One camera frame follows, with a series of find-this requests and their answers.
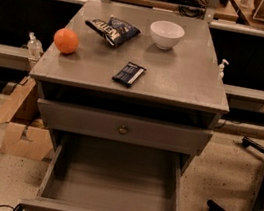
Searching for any grey drawer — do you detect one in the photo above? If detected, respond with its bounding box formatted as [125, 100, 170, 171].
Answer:
[21, 135, 181, 211]
[38, 98, 212, 155]

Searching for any grey drawer cabinet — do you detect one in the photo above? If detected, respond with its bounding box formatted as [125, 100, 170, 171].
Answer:
[30, 1, 229, 169]

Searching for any grey top drawer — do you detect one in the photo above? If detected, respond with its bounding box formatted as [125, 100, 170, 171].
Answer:
[38, 98, 212, 155]

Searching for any dark blue snack packet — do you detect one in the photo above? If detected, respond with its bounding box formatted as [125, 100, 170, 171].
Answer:
[112, 62, 145, 88]

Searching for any blue chip bag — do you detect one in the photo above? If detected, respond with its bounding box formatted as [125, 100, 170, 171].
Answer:
[85, 16, 140, 47]

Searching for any white bowl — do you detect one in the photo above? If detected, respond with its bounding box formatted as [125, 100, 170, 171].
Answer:
[150, 20, 185, 50]

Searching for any orange fruit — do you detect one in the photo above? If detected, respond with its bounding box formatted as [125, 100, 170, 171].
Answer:
[53, 28, 79, 55]

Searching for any white pump bottle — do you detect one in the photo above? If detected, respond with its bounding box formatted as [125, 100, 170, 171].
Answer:
[218, 59, 229, 80]

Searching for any brown cardboard box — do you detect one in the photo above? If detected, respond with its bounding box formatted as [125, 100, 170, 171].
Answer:
[0, 77, 54, 161]

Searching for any clear bottle on ledge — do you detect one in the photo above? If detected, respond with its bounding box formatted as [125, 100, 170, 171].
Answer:
[27, 32, 43, 59]

